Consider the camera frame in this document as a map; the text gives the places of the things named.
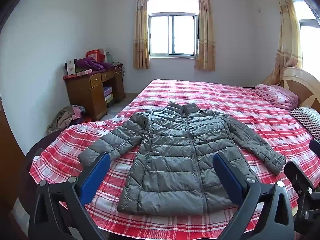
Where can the pink folded quilt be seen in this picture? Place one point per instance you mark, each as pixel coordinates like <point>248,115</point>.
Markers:
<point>277,96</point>

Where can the long beige floral curtain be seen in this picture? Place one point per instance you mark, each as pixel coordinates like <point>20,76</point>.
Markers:
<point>287,37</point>

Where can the red gift box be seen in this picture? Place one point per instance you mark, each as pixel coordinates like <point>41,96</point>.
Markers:
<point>95,54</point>

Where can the purple puffer jacket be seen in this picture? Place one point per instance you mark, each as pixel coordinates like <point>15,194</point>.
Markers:
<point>87,63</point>

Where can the flat red box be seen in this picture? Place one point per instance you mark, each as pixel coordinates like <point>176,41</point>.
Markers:
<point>78,74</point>

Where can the wooden desk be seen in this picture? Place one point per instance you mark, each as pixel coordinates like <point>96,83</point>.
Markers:
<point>85,95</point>

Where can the white bag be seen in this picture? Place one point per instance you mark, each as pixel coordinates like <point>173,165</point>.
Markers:
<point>108,57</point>

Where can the stack of boxes under desk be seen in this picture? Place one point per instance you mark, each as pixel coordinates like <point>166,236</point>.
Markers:
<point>108,96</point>

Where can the pile of clothes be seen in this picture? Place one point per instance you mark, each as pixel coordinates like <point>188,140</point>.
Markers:
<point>66,117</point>

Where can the tall side window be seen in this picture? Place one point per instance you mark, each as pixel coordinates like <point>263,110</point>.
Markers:
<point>310,42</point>

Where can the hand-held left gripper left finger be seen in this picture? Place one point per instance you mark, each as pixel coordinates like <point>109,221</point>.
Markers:
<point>96,177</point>

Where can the bed with red plaid sheet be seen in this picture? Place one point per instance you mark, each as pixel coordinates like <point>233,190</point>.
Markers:
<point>225,105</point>

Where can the sliding window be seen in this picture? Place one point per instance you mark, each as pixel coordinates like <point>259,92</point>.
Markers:
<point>172,35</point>

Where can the wooden headboard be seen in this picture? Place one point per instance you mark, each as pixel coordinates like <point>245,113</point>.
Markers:
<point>300,80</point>

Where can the brown wooden cabinet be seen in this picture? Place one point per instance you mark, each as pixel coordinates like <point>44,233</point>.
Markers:
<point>7,155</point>

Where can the floral carton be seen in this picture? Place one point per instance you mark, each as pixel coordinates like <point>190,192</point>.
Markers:
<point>70,67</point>

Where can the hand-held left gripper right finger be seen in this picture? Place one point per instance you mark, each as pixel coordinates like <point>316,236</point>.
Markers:
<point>228,177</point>

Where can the striped pillow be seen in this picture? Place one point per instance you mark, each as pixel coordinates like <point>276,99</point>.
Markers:
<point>308,120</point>

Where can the grey puffer jacket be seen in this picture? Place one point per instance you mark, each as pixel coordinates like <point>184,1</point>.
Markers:
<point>172,160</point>

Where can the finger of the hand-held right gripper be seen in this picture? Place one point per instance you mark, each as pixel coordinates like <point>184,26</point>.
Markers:
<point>298,176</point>
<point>315,148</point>

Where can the dark wooden footboard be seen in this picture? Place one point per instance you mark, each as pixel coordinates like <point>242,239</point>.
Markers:
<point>32,150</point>

